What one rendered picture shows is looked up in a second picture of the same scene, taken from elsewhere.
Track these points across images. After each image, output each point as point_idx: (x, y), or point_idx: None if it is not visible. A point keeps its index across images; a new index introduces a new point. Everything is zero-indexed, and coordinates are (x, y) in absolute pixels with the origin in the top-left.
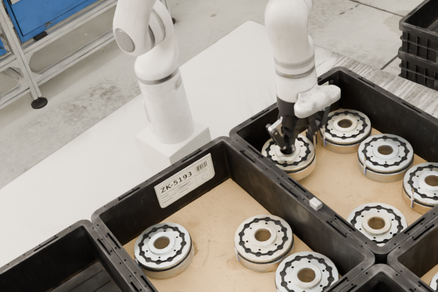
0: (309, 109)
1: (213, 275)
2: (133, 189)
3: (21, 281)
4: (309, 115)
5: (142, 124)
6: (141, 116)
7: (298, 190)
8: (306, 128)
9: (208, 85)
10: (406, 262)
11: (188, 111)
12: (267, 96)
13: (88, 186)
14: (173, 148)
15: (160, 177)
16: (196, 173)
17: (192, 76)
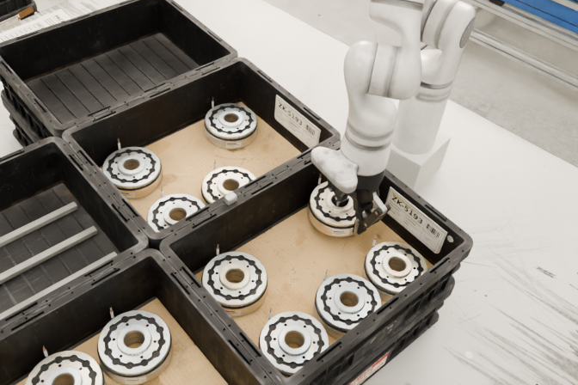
0: (316, 159)
1: (203, 162)
2: (270, 78)
3: (194, 38)
4: (314, 164)
5: (456, 135)
6: (469, 134)
7: (254, 189)
8: (365, 210)
9: (535, 188)
10: (161, 278)
11: (417, 131)
12: (523, 246)
13: None
14: None
15: (283, 94)
16: (304, 129)
17: (548, 173)
